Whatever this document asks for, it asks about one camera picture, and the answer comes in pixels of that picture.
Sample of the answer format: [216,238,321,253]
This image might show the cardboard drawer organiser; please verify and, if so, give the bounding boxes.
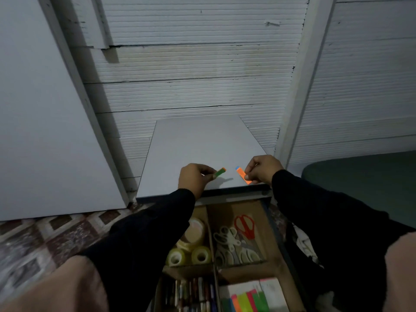
[153,200,306,312]

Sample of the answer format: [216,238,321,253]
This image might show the red-handled scissors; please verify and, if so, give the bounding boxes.
[234,214,256,241]

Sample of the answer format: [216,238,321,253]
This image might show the row of pens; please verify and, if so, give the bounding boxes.
[162,277,218,312]

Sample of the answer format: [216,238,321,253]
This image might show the person's right leg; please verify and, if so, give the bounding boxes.
[383,232,416,312]

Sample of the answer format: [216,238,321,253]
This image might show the person's left leg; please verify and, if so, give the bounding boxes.
[0,255,110,312]

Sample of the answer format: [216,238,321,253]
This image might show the white upright post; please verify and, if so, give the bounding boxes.
[274,0,338,169]

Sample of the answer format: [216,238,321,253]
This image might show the person's right hand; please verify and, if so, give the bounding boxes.
[244,155,285,186]

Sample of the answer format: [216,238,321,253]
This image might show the person's left hand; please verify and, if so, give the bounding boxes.
[178,163,218,200]

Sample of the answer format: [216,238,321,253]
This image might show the neon sticky flags pad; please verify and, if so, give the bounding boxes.
[219,278,290,312]

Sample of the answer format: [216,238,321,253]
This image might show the person's right forearm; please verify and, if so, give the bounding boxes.
[271,169,416,312]

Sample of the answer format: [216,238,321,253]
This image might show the large white leaning panel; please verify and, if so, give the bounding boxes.
[0,0,130,222]

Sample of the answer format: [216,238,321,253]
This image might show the white foam strip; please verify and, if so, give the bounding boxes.
[69,0,110,50]

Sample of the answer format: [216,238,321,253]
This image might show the person's left forearm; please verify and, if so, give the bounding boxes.
[77,188,196,312]

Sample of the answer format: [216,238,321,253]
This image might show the person's leg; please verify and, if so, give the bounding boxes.
[383,232,416,312]
[0,255,110,312]

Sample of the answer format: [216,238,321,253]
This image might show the large tan tape roll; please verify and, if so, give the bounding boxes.
[181,218,207,245]

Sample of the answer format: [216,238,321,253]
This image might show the white-handled scissors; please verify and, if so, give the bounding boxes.
[213,226,242,254]
[214,246,261,267]

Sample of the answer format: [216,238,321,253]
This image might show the dark green mattress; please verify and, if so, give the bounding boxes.
[301,150,416,229]

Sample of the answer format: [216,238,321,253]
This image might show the white patterned cloth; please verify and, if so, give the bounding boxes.
[291,224,325,268]

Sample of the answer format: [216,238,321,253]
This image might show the clear yellowish tape roll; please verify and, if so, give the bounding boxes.
[175,239,195,252]
[166,247,188,267]
[191,245,212,265]

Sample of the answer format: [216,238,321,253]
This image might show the orange sticky tab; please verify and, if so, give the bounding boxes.
[235,166,253,185]

